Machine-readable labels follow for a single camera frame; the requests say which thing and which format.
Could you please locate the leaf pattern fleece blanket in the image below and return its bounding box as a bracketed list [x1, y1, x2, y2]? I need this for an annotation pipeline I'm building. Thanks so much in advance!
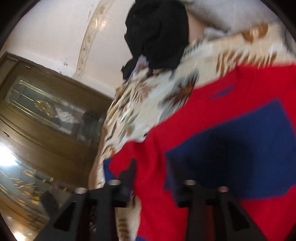
[94, 23, 295, 240]

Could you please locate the purple cloth under garment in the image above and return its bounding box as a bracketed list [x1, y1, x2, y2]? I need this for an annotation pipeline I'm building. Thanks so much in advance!
[132, 55, 149, 75]

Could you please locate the grey quilted pillow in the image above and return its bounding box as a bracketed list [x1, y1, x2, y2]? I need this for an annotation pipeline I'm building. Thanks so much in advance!
[183, 0, 278, 33]

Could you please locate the wooden glass door wardrobe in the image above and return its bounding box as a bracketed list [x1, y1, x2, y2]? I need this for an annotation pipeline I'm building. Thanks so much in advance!
[1, 53, 111, 240]

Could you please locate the red and blue knit sweater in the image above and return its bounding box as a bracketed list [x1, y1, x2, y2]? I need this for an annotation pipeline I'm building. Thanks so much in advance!
[103, 65, 295, 240]

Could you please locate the black garment pile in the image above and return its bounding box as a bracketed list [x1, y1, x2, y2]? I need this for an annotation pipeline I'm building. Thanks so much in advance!
[121, 1, 189, 80]

